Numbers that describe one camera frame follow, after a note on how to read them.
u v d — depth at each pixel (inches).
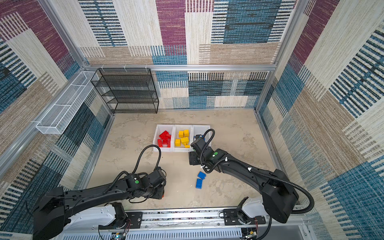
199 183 32.8
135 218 29.3
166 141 39.6
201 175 34.4
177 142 38.3
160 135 40.8
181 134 40.2
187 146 39.4
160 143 39.1
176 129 40.2
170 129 39.1
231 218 28.6
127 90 42.7
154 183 24.6
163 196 30.5
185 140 38.1
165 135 40.3
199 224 28.7
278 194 16.2
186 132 40.2
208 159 24.3
